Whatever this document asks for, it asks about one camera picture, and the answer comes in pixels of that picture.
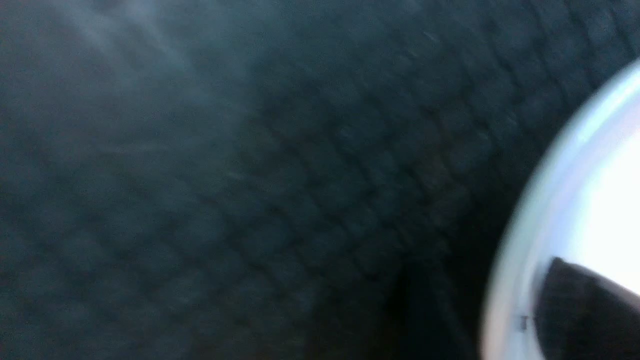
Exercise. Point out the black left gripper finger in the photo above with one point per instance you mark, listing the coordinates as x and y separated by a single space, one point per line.
582 315

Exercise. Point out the white square dish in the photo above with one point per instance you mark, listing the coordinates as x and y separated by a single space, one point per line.
581 205

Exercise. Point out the black plastic serving tray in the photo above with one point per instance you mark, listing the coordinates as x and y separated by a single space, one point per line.
275 179

